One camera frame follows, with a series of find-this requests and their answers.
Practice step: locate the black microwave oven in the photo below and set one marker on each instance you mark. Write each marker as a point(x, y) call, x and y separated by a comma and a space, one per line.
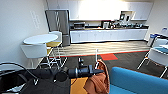
point(79, 25)

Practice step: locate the white clothes hanger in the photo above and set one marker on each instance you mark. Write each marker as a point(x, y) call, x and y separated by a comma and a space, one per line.
point(97, 56)

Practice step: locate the white wall panel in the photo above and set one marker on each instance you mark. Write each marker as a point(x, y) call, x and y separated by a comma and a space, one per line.
point(35, 20)

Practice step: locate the white square table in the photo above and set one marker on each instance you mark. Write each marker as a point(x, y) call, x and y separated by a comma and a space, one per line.
point(162, 49)

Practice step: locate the round white table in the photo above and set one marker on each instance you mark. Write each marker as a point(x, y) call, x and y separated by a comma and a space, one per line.
point(40, 39)

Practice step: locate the white kitchen wall cabinets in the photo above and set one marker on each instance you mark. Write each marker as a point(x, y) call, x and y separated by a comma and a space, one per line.
point(100, 8)

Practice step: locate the dark coffee machine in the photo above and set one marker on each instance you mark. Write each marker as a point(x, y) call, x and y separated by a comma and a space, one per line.
point(105, 24)

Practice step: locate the orange hoodie with white print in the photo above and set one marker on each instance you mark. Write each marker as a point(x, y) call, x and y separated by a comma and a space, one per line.
point(98, 81)

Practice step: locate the white kitchen base cabinets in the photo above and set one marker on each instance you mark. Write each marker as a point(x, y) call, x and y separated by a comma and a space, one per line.
point(106, 35)

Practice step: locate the stainless steel refrigerator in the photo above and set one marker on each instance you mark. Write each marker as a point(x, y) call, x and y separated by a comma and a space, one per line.
point(56, 23)

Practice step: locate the white bin with blue lid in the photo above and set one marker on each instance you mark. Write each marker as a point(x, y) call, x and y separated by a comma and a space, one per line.
point(151, 38)

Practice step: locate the white chair with yellow seat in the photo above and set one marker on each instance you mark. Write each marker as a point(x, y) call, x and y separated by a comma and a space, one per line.
point(56, 36)

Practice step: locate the blue sofa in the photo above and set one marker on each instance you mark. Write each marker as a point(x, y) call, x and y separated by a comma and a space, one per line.
point(140, 81)

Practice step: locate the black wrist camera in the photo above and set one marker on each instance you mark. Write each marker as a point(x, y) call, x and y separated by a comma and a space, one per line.
point(80, 62)

